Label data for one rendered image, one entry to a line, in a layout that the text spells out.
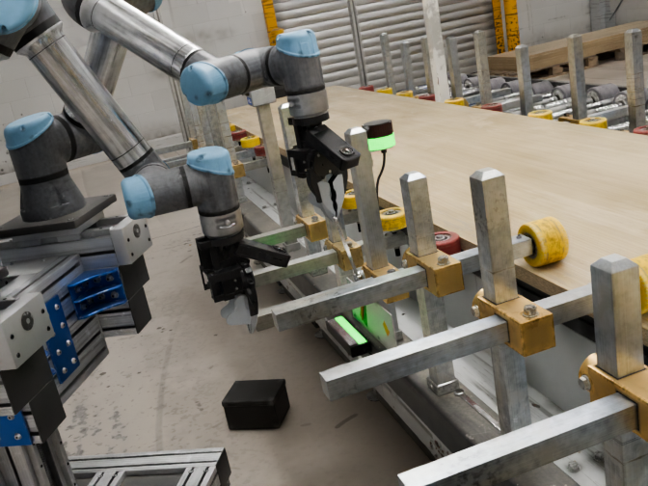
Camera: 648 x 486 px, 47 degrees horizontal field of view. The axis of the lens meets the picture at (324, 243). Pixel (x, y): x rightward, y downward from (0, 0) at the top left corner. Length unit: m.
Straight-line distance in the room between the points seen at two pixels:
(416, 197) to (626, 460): 0.54
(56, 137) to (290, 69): 0.69
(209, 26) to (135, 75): 1.08
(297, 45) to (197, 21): 8.14
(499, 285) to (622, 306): 0.26
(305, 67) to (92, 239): 0.72
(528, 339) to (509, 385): 0.13
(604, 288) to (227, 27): 8.90
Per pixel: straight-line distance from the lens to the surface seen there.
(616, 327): 0.85
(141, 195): 1.29
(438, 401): 1.38
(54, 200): 1.86
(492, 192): 1.02
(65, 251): 1.87
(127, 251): 1.80
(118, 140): 1.40
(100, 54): 1.78
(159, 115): 9.46
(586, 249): 1.43
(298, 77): 1.39
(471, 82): 4.13
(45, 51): 1.39
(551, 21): 11.61
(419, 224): 1.26
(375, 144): 1.47
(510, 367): 1.12
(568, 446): 0.83
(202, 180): 1.29
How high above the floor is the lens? 1.42
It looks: 18 degrees down
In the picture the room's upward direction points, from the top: 11 degrees counter-clockwise
